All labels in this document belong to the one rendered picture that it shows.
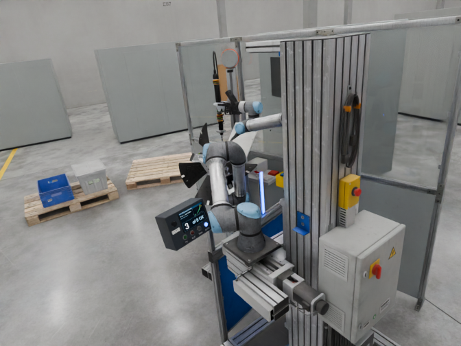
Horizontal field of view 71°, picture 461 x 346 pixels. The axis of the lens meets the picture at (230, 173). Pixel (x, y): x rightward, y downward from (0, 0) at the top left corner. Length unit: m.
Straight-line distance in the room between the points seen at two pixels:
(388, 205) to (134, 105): 6.13
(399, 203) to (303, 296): 1.33
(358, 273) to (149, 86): 6.82
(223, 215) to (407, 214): 1.51
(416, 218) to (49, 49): 13.25
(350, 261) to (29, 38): 13.65
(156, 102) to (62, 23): 7.18
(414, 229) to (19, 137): 8.60
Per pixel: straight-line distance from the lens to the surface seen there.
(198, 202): 1.79
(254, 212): 1.61
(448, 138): 2.42
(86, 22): 14.25
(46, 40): 14.22
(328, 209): 1.46
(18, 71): 9.18
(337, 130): 1.36
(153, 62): 7.71
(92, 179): 5.02
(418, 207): 2.63
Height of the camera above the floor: 2.07
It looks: 23 degrees down
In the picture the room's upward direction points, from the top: 6 degrees counter-clockwise
